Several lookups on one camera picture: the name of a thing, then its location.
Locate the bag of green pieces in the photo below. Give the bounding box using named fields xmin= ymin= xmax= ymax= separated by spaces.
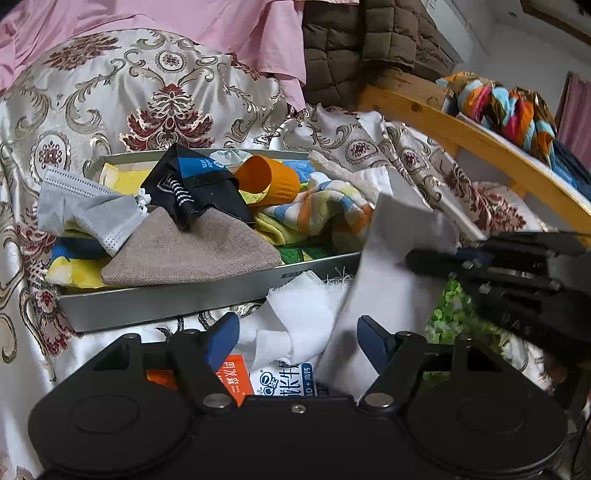
xmin=425 ymin=280 xmax=504 ymax=354

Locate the colourful striped fabric bundle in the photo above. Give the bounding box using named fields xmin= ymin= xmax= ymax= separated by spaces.
xmin=437 ymin=72 xmax=590 ymax=198

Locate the striped pastel sock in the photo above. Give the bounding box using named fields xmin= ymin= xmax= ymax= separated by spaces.
xmin=253 ymin=172 xmax=374 ymax=247

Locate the black blue sock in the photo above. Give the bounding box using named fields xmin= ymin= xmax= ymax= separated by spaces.
xmin=141 ymin=144 xmax=254 ymax=231

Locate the pink hanging sheet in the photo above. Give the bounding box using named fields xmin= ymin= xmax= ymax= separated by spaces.
xmin=0 ymin=0 xmax=362 ymax=112

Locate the beige linen pouch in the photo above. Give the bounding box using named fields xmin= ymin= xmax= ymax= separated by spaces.
xmin=101 ymin=207 xmax=281 ymax=287

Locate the orange silicone cup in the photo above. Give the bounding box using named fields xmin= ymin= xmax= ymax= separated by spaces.
xmin=235 ymin=155 xmax=301 ymax=207

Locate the grey face mask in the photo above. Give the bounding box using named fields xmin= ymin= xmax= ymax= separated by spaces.
xmin=37 ymin=168 xmax=151 ymax=257

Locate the brown quilted jacket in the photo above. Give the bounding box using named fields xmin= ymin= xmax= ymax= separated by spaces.
xmin=303 ymin=0 xmax=459 ymax=110

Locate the orange white box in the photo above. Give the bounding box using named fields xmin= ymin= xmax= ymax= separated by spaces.
xmin=145 ymin=354 xmax=253 ymax=406

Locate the white air conditioner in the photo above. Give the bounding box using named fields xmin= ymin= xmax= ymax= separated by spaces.
xmin=423 ymin=0 xmax=475 ymax=63

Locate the grey tray with cartoon lining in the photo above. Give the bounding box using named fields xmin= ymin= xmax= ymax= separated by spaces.
xmin=55 ymin=151 xmax=359 ymax=332

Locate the grey cloth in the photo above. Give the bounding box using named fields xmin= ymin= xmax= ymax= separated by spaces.
xmin=315 ymin=195 xmax=458 ymax=399

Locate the floral satin bedspread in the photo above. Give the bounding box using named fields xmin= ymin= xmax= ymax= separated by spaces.
xmin=1 ymin=29 xmax=543 ymax=479

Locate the white milk carton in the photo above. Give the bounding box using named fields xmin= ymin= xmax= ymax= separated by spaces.
xmin=249 ymin=361 xmax=317 ymax=397

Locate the white gauze baby cloth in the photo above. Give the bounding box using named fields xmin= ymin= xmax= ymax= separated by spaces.
xmin=235 ymin=270 xmax=353 ymax=370

